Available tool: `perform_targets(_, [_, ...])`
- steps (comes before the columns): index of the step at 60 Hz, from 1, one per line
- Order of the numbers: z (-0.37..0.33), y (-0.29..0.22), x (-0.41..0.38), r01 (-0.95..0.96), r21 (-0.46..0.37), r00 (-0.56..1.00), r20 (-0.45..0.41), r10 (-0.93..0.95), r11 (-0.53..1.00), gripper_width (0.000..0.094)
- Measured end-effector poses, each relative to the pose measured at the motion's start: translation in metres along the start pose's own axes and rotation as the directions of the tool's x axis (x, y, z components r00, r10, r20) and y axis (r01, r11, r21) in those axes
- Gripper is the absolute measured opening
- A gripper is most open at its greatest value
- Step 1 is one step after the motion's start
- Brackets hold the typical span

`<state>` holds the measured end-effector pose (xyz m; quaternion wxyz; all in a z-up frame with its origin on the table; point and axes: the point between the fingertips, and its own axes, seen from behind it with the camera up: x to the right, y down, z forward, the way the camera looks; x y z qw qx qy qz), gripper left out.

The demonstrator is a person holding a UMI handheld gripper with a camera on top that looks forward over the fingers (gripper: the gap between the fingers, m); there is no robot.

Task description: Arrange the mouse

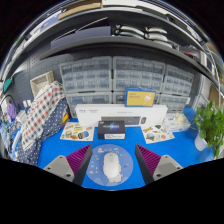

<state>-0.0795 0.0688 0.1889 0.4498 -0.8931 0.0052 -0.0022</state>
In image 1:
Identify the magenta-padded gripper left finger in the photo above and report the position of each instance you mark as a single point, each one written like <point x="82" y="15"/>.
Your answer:
<point x="61" y="166"/>

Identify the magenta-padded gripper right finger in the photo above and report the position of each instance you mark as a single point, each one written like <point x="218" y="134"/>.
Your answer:
<point x="165" y="166"/>

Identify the white computer mouse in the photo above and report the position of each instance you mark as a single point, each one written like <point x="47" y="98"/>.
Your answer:
<point x="113" y="166"/>

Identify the round blue printed mouse pad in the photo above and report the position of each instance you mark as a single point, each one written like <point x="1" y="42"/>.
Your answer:
<point x="128" y="163"/>

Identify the dark blue dotted cloth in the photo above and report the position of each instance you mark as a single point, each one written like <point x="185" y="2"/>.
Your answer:
<point x="50" y="133"/>

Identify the blue white glove box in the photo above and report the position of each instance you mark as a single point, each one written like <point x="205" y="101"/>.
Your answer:
<point x="178" y="123"/>

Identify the yellow orange tool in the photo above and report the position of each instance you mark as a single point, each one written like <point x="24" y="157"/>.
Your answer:
<point x="65" y="119"/>

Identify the red white checked cloth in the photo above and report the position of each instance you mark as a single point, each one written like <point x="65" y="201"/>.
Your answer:
<point x="43" y="110"/>

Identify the green plant in white pot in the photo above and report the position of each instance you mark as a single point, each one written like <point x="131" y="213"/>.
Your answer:
<point x="210" y="126"/>

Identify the white keyboard packaging box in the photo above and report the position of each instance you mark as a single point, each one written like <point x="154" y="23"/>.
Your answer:
<point x="90" y="113"/>

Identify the small black box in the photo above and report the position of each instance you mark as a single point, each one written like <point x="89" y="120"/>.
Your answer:
<point x="111" y="130"/>

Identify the yellow and blue box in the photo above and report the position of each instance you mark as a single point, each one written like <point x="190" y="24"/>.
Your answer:
<point x="140" y="97"/>

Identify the purple object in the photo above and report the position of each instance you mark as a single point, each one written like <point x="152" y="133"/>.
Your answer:
<point x="12" y="112"/>

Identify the white plastic bin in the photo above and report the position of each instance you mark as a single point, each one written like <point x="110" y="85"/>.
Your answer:
<point x="41" y="83"/>

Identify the teal object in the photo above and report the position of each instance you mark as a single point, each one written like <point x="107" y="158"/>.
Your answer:
<point x="7" y="85"/>

